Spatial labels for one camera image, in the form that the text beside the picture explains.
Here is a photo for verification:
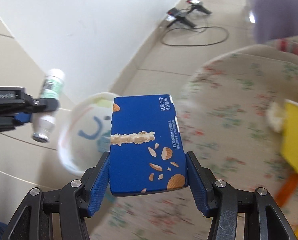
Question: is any white AD milk bottle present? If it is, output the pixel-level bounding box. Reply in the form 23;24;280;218
31;68;65;143

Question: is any blue biscuit box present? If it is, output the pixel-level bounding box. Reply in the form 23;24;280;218
109;94;188;197

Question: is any orange snack wrapper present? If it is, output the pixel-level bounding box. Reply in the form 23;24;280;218
274;172;298;207

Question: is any white patterned trash bin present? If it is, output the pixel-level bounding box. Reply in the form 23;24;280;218
58;92;118;177

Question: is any floral tablecloth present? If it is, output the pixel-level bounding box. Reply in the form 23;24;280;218
90;37;298;239

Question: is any small white tissue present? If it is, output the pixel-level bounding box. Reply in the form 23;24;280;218
265;102;286;133

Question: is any yellow paper cup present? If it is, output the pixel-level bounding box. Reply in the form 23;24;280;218
281;100;298;174

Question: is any black tripod device near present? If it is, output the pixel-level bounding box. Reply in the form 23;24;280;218
166;8;196;29

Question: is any black tripod device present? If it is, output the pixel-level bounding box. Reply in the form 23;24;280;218
186;0;212;15
166;8;196;29

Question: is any black tripod device far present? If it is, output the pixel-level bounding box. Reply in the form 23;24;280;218
186;0;212;15

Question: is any black power cable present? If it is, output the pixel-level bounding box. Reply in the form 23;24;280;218
160;0;230;47

